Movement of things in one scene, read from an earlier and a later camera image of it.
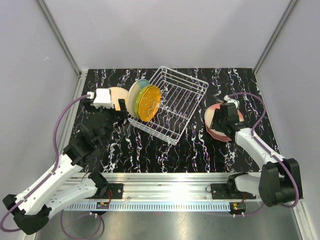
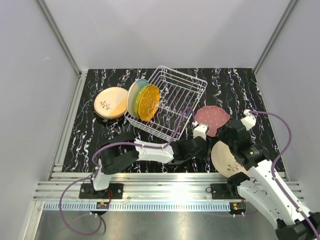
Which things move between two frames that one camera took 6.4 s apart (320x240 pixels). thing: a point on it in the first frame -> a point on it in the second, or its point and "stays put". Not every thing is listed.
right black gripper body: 218,122 -> 222,135
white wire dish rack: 180,95 stays put
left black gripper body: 109,114 -> 203,152
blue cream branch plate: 135,87 stays put
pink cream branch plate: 210,111 -> 223,160
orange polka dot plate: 149,100 stays put
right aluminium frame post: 288,9 stays put
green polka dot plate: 138,100 stays put
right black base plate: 220,191 stays put
